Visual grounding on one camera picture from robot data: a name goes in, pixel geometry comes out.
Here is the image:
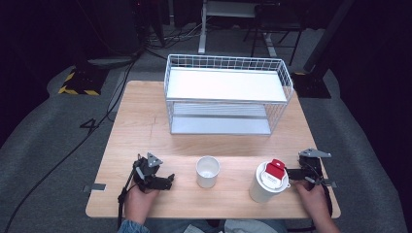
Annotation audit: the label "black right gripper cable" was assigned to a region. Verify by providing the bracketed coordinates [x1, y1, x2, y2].
[319, 183, 334, 218]

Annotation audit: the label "white cup with red lid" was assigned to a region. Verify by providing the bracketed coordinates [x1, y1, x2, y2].
[249, 158, 292, 204]

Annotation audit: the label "black post with base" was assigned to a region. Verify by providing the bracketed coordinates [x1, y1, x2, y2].
[291, 0, 358, 100]

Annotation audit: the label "white desk frame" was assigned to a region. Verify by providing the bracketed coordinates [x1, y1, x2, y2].
[197, 0, 279, 58]

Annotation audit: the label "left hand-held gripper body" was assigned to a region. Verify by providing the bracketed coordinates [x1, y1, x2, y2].
[130, 152, 165, 194]

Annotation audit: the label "person's blue jeans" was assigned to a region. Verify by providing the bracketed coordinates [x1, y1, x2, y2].
[144, 217, 290, 233]

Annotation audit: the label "person's right hand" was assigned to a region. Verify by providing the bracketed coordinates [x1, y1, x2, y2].
[294, 180, 331, 222]

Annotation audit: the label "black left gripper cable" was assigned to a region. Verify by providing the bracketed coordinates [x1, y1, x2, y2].
[116, 163, 139, 229]

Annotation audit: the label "black yellow striped stand base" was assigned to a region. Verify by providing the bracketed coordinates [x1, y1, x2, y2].
[57, 65, 110, 97]

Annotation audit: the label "person's left hand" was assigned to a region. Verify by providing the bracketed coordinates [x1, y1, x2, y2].
[124, 182, 160, 224]

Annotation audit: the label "long black floor cable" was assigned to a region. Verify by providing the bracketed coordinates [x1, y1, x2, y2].
[2, 52, 141, 233]

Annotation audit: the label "bundle of floor cables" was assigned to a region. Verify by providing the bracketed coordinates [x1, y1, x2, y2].
[144, 18, 203, 52]

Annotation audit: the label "small white cup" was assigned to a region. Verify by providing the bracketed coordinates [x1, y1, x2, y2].
[195, 155, 222, 189]

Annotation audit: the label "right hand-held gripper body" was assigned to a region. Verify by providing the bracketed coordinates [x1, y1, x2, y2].
[297, 148, 333, 187]

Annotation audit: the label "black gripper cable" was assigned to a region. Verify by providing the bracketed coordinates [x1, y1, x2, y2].
[116, 163, 139, 229]
[319, 183, 334, 218]

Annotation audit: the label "black chair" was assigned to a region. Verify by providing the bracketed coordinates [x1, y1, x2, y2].
[242, 2, 306, 67]

